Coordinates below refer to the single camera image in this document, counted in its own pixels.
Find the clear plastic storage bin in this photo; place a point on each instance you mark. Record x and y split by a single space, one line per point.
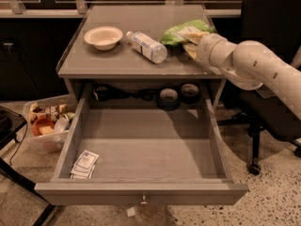
60 110

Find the grey cabinet with counter top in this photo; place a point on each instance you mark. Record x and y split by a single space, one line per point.
123 67

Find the white paper bowl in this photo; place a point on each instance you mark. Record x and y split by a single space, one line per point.
103 38

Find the green rice chip bag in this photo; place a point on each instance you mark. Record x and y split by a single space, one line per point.
175 35

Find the metal drawer key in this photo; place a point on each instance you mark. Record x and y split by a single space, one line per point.
143 201

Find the clear plastic water bottle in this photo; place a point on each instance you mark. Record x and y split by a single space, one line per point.
152 49

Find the white key tag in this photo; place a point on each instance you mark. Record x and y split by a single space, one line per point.
130 212

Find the open grey top drawer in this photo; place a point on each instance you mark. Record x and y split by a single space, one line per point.
175 157

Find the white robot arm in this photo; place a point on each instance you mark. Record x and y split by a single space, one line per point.
248 65

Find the black tape roll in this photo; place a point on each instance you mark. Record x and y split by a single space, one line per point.
189 93

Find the white paper packets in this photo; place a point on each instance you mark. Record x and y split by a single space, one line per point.
84 165

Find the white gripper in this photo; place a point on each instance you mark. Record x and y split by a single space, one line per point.
207 50

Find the blue tape roll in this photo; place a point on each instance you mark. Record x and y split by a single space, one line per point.
168 99

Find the orange bowl in bin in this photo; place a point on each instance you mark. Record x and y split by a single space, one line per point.
43 126

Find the black office chair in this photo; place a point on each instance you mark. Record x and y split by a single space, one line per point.
276 24

